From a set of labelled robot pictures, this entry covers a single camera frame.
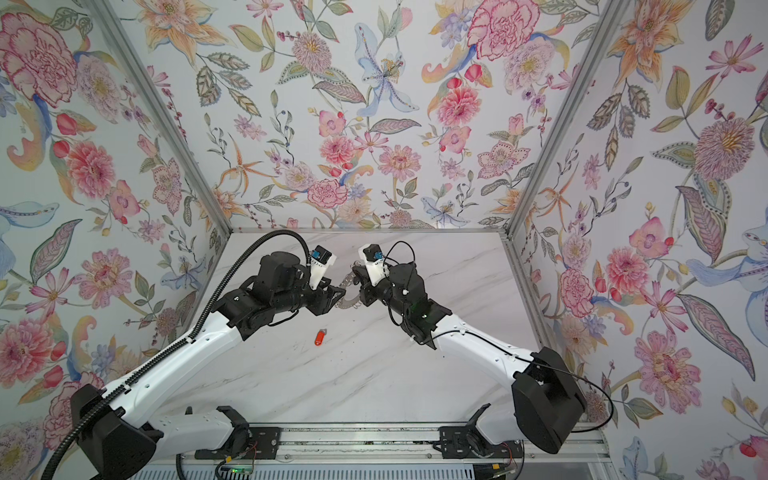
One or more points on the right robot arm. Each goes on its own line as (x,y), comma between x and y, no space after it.
(546,403)

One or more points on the red key tag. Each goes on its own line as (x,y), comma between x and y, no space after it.
(320,337)

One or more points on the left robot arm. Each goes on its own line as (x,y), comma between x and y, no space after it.
(128,433)

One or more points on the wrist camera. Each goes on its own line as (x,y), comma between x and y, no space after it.
(373,260)
(321,259)

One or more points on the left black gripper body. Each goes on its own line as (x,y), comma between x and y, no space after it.
(308,296)

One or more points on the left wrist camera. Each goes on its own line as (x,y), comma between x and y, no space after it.
(321,259)

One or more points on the right aluminium corner post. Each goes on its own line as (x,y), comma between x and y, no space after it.
(606,28)

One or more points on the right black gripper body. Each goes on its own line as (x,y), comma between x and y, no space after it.
(372,295)

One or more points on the left aluminium corner post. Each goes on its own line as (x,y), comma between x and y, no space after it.
(105,18)

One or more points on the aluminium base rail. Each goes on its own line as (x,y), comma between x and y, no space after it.
(388,451)

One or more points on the aluminium corner post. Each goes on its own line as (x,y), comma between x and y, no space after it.
(105,18)
(606,28)

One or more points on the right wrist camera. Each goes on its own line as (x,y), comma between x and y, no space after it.
(373,260)

